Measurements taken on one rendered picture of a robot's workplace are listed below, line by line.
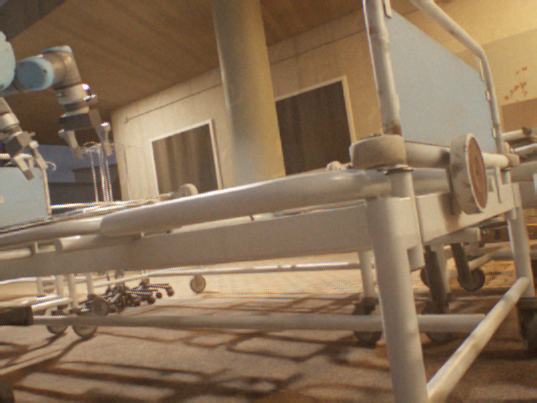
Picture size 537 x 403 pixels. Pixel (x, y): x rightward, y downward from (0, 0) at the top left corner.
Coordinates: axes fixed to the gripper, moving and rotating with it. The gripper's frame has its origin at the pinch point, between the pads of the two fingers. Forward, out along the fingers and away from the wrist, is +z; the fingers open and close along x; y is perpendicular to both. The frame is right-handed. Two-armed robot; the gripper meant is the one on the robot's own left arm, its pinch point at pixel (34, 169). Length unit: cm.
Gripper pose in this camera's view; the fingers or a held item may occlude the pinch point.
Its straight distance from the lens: 202.6
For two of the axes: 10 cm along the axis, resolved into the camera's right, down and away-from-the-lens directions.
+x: -6.8, 2.3, 6.9
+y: 5.5, -4.7, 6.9
